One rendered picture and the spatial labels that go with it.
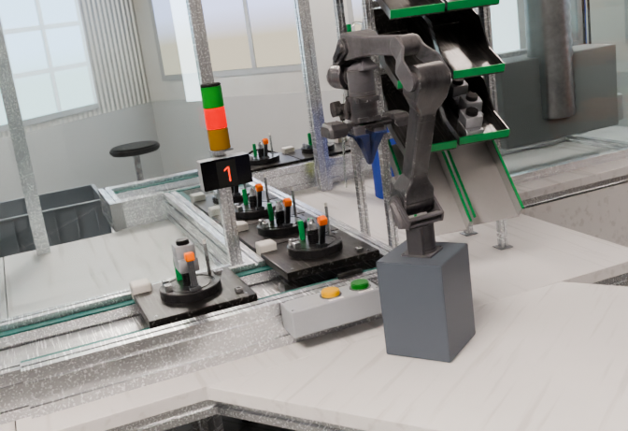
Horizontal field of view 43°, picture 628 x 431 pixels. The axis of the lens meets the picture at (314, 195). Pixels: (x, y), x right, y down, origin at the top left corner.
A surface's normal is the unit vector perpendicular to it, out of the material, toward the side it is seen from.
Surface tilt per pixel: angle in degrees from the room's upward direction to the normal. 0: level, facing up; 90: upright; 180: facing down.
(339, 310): 90
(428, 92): 121
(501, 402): 0
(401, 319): 90
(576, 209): 90
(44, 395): 90
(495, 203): 45
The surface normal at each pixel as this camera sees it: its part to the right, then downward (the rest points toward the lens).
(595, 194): 0.37, 0.17
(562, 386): -0.13, -0.96
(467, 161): 0.06, -0.54
